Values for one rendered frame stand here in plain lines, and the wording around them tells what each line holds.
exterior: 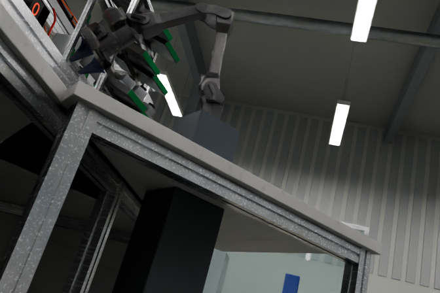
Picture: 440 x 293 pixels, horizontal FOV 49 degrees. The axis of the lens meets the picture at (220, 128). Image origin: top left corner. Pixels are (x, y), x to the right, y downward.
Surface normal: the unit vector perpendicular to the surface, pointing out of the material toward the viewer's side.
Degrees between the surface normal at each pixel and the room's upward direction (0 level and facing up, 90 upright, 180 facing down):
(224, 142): 90
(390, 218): 90
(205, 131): 90
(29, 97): 90
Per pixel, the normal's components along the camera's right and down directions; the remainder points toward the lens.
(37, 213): 0.60, -0.18
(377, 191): -0.11, -0.44
